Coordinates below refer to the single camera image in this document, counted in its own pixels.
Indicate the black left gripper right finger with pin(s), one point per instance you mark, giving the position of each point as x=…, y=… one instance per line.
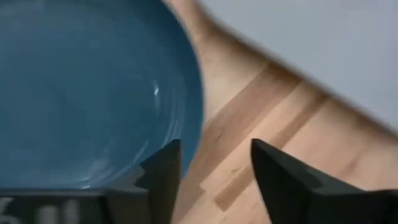
x=289, y=186

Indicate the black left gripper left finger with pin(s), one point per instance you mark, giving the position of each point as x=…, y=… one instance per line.
x=161, y=183

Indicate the blue round plate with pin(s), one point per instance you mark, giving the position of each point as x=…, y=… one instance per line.
x=87, y=93

